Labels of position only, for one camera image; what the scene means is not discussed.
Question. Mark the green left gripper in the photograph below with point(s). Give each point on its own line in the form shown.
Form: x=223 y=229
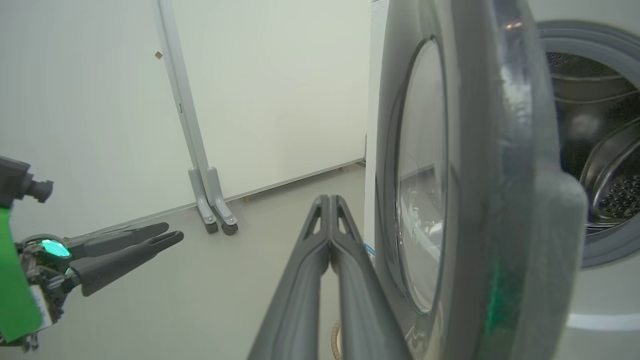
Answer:
x=15 y=280

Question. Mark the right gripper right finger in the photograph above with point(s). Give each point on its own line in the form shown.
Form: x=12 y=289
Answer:
x=365 y=310

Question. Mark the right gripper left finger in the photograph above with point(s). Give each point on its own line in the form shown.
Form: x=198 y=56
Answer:
x=300 y=300

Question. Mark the dark round glass washer door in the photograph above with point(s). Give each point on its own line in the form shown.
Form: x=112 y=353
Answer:
x=475 y=200

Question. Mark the white front-load washing machine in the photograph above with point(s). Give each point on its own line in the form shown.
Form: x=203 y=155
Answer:
x=610 y=300

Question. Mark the stainless steel washing machine drum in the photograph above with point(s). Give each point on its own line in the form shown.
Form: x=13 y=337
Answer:
x=600 y=150

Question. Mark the cream laundry basket brown rim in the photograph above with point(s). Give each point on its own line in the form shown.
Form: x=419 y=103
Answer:
x=335 y=342

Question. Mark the blue energy label sticker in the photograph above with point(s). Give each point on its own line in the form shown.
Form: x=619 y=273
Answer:
x=370 y=252

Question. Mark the grey partition leg with caster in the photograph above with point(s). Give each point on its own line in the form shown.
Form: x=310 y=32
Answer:
x=200 y=200
x=220 y=200

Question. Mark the white partition panel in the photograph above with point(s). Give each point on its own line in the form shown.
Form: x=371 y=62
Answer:
x=75 y=100
x=280 y=90

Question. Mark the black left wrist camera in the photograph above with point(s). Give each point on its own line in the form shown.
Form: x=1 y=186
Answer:
x=17 y=180

